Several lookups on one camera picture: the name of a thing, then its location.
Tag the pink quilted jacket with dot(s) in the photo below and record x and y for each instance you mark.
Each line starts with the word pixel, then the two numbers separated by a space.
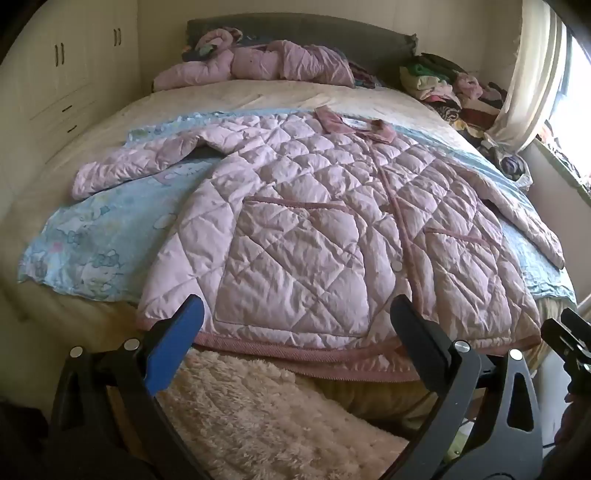
pixel 300 207

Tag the bed with beige sheet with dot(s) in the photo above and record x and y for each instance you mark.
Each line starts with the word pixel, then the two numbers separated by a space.
pixel 231 94

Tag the green window sill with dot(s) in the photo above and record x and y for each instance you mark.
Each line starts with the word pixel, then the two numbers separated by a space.
pixel 561 173

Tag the grey padded headboard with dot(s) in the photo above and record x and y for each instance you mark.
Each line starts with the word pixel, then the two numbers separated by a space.
pixel 360 46

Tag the dark striped garment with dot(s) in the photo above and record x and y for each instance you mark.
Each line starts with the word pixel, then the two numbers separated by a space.
pixel 364 74

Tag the cream wardrobe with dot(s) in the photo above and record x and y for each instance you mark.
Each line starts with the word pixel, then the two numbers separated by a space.
pixel 69 69

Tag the pile of folded clothes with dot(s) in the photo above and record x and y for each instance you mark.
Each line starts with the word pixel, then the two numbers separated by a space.
pixel 438 83

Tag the plastic bag with purple cloth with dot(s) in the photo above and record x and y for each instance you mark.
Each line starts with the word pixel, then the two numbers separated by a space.
pixel 515 166

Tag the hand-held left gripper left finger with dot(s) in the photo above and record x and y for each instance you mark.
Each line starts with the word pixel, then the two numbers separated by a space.
pixel 178 332

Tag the pink and dark crumpled garment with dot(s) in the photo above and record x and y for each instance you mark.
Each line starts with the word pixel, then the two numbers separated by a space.
pixel 212 41

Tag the cream curtain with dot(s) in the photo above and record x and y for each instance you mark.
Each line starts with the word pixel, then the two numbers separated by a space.
pixel 531 69

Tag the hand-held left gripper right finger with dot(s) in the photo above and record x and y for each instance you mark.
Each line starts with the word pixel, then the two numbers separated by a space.
pixel 415 337

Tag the pink padded garment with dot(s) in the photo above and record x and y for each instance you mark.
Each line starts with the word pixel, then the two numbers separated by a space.
pixel 286 62

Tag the beige fluffy rug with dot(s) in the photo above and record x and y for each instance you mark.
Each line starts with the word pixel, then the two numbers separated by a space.
pixel 254 415

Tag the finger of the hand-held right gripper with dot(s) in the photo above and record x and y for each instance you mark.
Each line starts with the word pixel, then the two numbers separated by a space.
pixel 572 341

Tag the blue printed blanket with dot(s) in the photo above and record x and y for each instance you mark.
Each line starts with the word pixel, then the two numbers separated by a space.
pixel 92 240

